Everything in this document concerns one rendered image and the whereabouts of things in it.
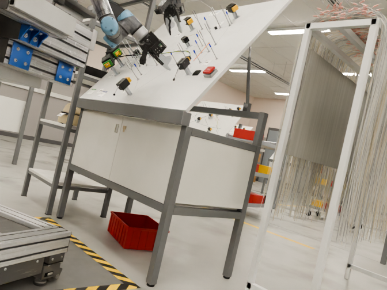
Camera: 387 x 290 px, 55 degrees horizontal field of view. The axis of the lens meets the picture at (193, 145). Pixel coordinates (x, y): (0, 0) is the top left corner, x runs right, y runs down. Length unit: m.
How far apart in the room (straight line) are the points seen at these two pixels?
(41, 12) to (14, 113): 3.77
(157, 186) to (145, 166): 0.16
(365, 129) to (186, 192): 0.88
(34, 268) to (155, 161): 0.75
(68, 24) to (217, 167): 1.03
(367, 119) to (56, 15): 1.35
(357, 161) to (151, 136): 1.02
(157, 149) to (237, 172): 0.48
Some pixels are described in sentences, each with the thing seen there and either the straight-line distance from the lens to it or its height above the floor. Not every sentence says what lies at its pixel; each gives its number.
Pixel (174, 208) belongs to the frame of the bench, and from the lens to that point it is 1.86.
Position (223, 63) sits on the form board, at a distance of 2.03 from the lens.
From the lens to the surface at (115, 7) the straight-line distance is 3.13.
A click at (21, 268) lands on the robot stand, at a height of 0.11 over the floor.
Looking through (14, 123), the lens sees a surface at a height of 0.50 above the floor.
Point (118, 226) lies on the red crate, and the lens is 2.57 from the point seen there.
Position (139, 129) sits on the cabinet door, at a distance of 2.12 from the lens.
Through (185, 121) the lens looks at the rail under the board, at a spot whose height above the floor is 0.82.
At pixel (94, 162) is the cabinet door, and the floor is 0.47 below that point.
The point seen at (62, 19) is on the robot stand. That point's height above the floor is 1.04.
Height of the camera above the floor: 0.70
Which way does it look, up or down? level
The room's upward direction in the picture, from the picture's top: 13 degrees clockwise
